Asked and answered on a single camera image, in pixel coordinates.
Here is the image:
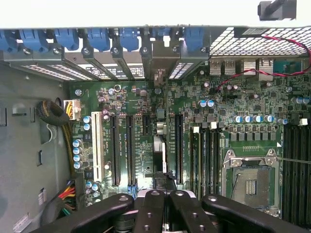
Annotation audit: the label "black RAM slot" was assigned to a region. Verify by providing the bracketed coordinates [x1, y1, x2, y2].
[203, 126, 210, 195]
[299, 122, 306, 228]
[291, 122, 299, 226]
[283, 122, 292, 225]
[306, 122, 311, 229]
[210, 126, 219, 195]

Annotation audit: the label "long black expansion slot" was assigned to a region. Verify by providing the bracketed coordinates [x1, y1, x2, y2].
[125, 114, 136, 187]
[110, 114, 121, 187]
[174, 113, 185, 185]

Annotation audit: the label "CPU socket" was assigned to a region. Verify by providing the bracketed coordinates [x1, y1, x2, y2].
[221, 148, 284, 216]

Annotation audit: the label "white expansion slot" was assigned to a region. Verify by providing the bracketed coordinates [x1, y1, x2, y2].
[91, 111, 105, 183]

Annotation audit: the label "short black expansion slot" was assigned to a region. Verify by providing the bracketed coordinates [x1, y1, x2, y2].
[142, 114, 151, 136]

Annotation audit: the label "thin metal locking lever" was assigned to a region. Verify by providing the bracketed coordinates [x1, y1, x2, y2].
[273, 156, 311, 165]

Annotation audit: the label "green motherboard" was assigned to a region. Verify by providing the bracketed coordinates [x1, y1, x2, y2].
[68, 57, 311, 220]

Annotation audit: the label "white power connector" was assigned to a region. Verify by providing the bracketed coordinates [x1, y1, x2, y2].
[63, 99, 81, 121]

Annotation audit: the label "open black PC case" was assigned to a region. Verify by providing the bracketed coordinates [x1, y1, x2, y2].
[0, 23, 311, 233]

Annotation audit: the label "silver rear port block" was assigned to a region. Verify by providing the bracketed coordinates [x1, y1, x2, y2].
[209, 57, 275, 81]

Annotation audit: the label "blue expansion card clip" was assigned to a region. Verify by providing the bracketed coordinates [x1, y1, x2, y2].
[87, 28, 111, 52]
[19, 28, 48, 52]
[0, 29, 19, 53]
[54, 28, 80, 51]
[120, 28, 140, 52]
[183, 27, 205, 52]

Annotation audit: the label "black connector block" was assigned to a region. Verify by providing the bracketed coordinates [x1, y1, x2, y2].
[257, 0, 297, 21]

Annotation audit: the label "red yellow green wires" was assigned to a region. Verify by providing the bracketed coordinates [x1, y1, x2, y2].
[43, 179, 78, 219]

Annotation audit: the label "black sleeved wire bundle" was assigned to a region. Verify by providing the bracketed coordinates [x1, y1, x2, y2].
[35, 100, 76, 178]

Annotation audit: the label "perforated slot cover bracket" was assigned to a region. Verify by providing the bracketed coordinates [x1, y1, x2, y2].
[167, 46, 210, 81]

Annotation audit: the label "metal slot cover bracket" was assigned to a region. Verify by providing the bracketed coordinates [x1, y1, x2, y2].
[140, 46, 154, 79]
[110, 46, 137, 81]
[82, 46, 118, 81]

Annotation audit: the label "red and black twisted wire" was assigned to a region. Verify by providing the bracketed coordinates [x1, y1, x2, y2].
[210, 35, 311, 92]

